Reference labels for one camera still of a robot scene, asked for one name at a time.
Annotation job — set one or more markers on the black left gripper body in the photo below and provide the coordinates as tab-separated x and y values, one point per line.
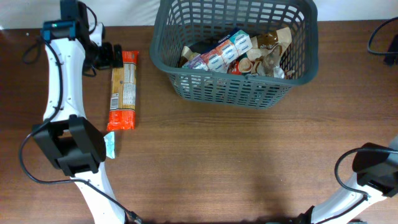
101	56

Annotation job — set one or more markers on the orange spaghetti packet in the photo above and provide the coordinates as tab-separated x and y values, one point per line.
122	112

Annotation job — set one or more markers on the beige white rice bag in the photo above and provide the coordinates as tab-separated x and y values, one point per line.
187	55

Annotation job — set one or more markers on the light green wet wipes pack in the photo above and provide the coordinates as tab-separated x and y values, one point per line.
109	140

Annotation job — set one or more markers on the multicolour Kleenex tissue pack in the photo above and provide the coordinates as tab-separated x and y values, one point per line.
226	50

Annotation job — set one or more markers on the beige brown grain bag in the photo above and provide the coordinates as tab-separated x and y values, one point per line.
265	55

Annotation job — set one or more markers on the green Nescafe coffee bag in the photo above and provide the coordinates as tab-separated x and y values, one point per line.
234	68

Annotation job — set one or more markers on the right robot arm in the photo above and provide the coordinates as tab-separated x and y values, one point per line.
374	179

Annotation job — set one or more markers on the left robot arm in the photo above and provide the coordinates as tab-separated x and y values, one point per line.
69	141

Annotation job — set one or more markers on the grey plastic lattice basket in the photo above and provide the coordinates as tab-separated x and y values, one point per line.
200	24

